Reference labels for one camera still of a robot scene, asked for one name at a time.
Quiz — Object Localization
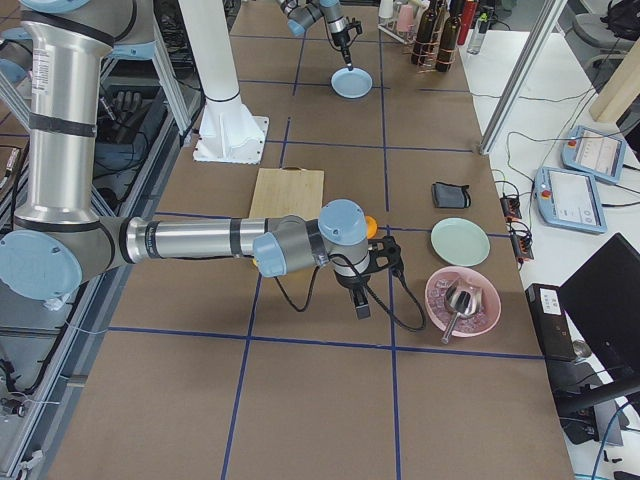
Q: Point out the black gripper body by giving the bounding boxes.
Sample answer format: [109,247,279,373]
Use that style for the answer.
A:
[330,17,362,56]
[333,235,403,300]

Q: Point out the orange mandarin fruit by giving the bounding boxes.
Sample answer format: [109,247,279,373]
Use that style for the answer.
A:
[365,215,378,239]

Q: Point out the light blue plate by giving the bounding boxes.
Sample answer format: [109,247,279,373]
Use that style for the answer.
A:
[331,68,373,99]

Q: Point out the light green plate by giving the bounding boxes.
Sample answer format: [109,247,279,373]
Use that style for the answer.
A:
[431,217,491,267]

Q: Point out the pink bowl with ice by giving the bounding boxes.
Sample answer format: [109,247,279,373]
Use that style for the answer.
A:
[425,266,501,343]

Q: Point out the dark wine bottle upper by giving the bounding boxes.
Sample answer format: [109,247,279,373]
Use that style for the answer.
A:
[411,0,439,65]

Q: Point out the folded grey cloth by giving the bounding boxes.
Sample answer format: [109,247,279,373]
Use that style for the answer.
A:
[431,182,472,209]

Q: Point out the metal ice scoop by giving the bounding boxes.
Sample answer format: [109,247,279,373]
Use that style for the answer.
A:
[441,278,483,344]

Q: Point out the wooden cutting board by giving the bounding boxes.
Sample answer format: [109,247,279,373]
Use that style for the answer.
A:
[248,168,325,220]

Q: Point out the teach pendant near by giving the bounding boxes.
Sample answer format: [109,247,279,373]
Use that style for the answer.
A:
[534,166,607,234]

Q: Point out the teach pendant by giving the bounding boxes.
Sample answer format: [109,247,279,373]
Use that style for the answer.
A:
[561,125,627,185]
[534,166,607,234]

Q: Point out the black laptop computer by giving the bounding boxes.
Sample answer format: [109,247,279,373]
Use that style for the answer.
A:
[526,233,639,372]

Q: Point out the teach pendant far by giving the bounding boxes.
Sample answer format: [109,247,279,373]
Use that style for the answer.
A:
[561,125,627,185]

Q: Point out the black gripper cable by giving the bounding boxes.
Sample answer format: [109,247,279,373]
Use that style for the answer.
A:
[272,253,429,332]

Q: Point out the copper wire bottle rack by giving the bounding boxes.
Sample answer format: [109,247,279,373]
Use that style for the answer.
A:
[414,28,457,73]

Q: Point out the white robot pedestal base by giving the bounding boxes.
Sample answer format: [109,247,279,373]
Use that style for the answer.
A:
[179,0,269,164]

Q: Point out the aluminium frame post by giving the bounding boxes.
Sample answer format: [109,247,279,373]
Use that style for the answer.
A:
[478,0,568,155]

